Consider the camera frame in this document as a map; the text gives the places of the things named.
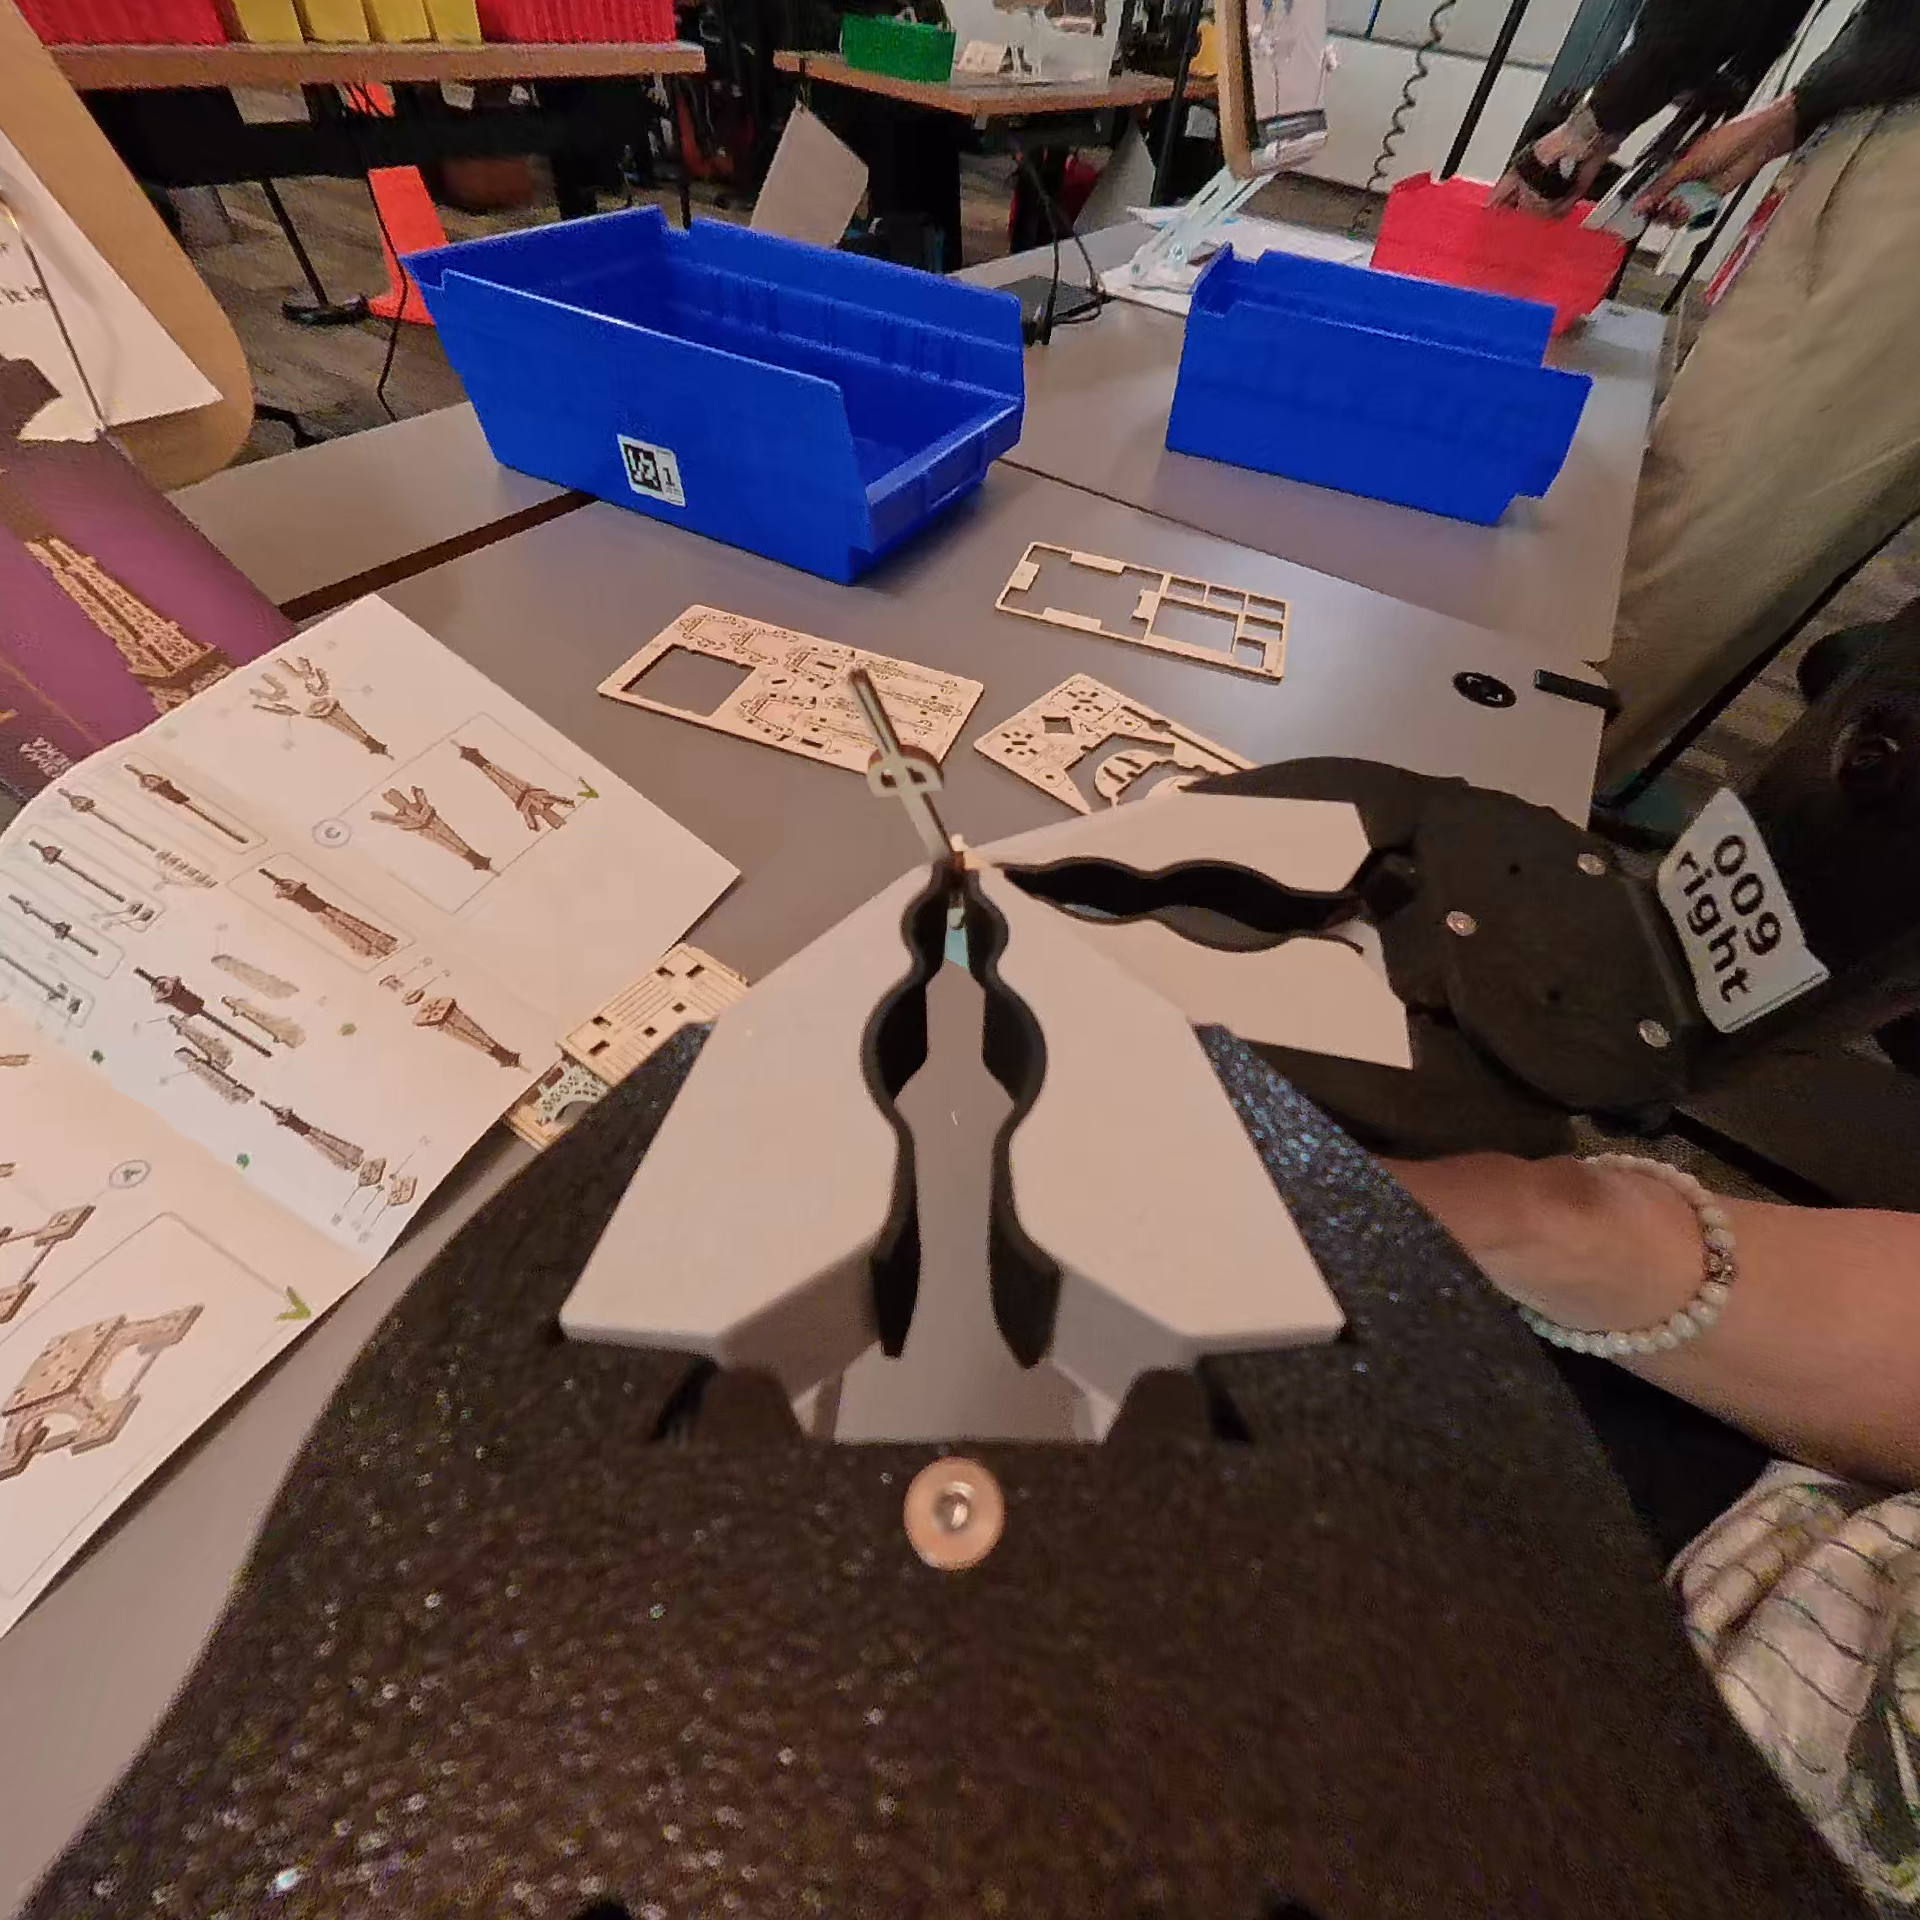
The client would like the task instruction sheet on stand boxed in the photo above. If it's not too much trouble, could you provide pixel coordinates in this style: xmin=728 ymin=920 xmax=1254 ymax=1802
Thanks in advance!
xmin=0 ymin=16 xmax=253 ymax=489

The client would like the wooden tower spire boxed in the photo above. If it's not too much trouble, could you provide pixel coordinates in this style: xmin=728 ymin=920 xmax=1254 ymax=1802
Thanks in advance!
xmin=847 ymin=664 xmax=981 ymax=962

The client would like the wooden tower base model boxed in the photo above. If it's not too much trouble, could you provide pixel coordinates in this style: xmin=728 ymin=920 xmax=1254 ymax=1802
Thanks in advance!
xmin=503 ymin=945 xmax=749 ymax=1153

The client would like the purple model kit box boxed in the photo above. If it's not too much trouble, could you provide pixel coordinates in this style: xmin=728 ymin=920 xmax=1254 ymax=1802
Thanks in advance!
xmin=0 ymin=369 xmax=300 ymax=804

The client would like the small wooden parts sheet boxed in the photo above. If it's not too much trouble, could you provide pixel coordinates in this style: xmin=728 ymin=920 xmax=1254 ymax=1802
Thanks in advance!
xmin=994 ymin=540 xmax=1292 ymax=684

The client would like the person's right forearm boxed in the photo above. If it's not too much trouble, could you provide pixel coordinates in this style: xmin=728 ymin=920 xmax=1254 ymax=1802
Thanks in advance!
xmin=1559 ymin=1200 xmax=1920 ymax=1520

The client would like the person's right hand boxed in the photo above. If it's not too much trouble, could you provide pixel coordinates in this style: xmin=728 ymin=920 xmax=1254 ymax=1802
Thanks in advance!
xmin=1387 ymin=1153 xmax=1712 ymax=1322

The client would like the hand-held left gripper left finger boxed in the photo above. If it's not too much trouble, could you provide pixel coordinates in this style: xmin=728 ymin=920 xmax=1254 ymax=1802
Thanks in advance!
xmin=560 ymin=867 xmax=958 ymax=1443

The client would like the red plastic bin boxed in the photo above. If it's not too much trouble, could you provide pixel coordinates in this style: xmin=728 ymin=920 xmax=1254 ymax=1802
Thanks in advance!
xmin=15 ymin=0 xmax=231 ymax=48
xmin=1370 ymin=172 xmax=1632 ymax=337
xmin=478 ymin=0 xmax=680 ymax=48

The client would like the instruction booklet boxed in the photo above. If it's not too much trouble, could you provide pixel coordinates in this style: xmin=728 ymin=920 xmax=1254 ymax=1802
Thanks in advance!
xmin=0 ymin=595 xmax=741 ymax=1637

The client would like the person's printed t-shirt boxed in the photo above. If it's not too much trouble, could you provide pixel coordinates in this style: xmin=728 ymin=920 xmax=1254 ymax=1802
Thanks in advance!
xmin=1663 ymin=1462 xmax=1920 ymax=1920

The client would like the large wooden parts sheet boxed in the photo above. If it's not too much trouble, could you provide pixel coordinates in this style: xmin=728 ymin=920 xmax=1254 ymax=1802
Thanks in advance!
xmin=597 ymin=604 xmax=988 ymax=776

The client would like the printed instruction sheet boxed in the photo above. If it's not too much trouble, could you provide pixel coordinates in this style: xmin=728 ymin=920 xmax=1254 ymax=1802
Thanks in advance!
xmin=0 ymin=136 xmax=223 ymax=444

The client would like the yellow plastic bin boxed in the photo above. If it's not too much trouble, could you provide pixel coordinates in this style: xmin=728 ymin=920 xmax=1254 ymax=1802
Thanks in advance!
xmin=223 ymin=0 xmax=484 ymax=48

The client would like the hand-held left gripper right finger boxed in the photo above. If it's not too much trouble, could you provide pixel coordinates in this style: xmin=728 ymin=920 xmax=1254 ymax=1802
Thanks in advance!
xmin=979 ymin=867 xmax=1349 ymax=1433

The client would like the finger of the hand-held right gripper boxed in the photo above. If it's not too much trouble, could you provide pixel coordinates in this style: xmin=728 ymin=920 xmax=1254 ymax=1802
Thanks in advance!
xmin=971 ymin=792 xmax=1373 ymax=905
xmin=1018 ymin=873 xmax=1421 ymax=1072

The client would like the coiled cable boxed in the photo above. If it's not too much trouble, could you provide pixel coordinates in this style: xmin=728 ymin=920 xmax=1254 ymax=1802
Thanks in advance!
xmin=1371 ymin=0 xmax=1444 ymax=201

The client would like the grey desk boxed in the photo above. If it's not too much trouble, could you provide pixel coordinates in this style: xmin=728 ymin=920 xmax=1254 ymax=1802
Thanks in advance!
xmin=0 ymin=217 xmax=1667 ymax=1920

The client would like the wooden parts sheet with arches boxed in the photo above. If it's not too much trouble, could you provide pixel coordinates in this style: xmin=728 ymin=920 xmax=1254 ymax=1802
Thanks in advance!
xmin=971 ymin=675 xmax=1260 ymax=819

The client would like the white board stand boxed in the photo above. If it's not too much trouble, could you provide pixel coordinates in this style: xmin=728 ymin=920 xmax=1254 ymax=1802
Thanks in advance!
xmin=1117 ymin=163 xmax=1278 ymax=301

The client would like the blue plastic bin with tag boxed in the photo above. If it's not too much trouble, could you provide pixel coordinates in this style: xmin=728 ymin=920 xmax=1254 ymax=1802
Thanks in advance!
xmin=400 ymin=205 xmax=1028 ymax=588

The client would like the green plastic bin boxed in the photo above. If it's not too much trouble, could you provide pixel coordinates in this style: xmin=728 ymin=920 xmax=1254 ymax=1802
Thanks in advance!
xmin=839 ymin=11 xmax=958 ymax=84

